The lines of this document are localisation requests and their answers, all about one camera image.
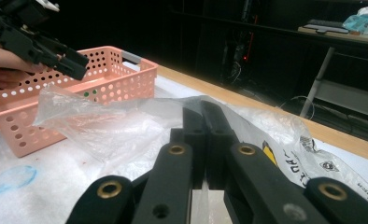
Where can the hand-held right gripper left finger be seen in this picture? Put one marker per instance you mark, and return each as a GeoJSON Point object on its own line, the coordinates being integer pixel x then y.
{"type": "Point", "coordinates": [197, 140]}

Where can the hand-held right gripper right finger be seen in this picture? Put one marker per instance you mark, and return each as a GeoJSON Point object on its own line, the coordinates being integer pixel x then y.
{"type": "Point", "coordinates": [218, 140]}

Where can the pink perforated plastic basket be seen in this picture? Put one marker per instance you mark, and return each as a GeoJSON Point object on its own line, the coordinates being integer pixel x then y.
{"type": "Point", "coordinates": [116, 77]}

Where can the translucent smiley plastic bag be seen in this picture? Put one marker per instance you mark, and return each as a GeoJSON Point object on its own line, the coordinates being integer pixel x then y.
{"type": "Point", "coordinates": [110, 130]}

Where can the grey metal stand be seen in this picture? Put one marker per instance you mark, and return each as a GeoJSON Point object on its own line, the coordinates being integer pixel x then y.
{"type": "Point", "coordinates": [347, 96]}

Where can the dark keyboard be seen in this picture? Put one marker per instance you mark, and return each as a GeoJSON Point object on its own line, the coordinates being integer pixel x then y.
{"type": "Point", "coordinates": [325, 25]}

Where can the wooden desk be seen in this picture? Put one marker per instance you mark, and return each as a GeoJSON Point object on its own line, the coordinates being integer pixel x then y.
{"type": "Point", "coordinates": [365, 39]}

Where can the blue plastic packet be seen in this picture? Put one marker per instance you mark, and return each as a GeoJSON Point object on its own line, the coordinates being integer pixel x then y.
{"type": "Point", "coordinates": [364, 23]}

